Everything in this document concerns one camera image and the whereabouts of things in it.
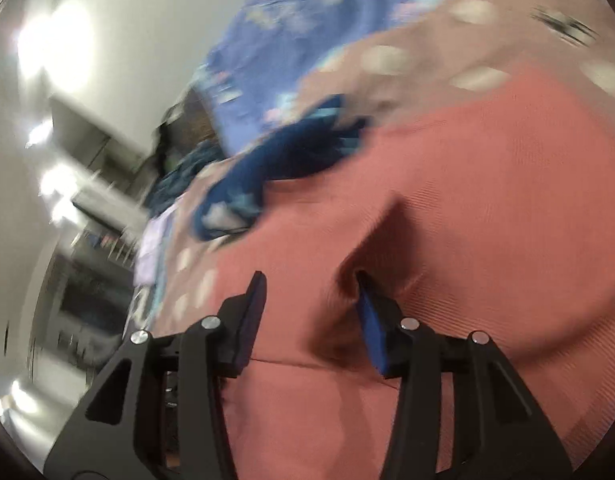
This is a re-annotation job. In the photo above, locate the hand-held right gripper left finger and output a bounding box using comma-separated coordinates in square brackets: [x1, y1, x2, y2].
[42, 270, 268, 480]

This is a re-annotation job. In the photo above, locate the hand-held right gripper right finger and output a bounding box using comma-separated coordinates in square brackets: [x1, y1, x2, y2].
[355, 271, 574, 480]

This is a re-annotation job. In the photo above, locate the coral ribbed knit garment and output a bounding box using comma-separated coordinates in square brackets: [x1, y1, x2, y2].
[152, 67, 615, 480]

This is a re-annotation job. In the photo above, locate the lavender cloth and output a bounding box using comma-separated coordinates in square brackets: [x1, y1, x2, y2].
[132, 205, 181, 286]

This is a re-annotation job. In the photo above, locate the dark teal blanket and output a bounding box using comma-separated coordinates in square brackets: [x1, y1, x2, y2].
[145, 140, 228, 221]

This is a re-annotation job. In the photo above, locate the navy star print garment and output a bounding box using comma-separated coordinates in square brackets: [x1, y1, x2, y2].
[190, 94, 373, 241]

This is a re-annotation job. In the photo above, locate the black hanging clothing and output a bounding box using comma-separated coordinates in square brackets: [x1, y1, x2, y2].
[155, 107, 188, 168]

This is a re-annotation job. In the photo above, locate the brown headboard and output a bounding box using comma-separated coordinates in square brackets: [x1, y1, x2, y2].
[180, 87, 223, 148]

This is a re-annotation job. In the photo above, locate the blue mountain print bedsheet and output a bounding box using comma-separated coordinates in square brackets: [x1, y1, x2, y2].
[195, 0, 518, 153]

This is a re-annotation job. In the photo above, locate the mauve polka dot blanket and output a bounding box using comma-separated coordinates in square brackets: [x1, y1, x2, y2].
[122, 0, 615, 331]

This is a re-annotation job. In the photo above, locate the arched wall mirror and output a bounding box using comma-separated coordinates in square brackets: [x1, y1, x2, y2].
[48, 96, 151, 176]

